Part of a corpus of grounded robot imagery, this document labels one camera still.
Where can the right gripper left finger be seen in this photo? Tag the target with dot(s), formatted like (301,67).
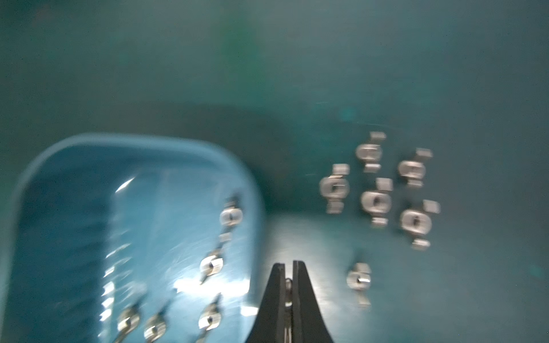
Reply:
(269,325)

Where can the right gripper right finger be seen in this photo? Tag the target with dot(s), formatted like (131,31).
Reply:
(308,323)

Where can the teal plastic storage box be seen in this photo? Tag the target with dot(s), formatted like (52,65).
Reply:
(102,221)

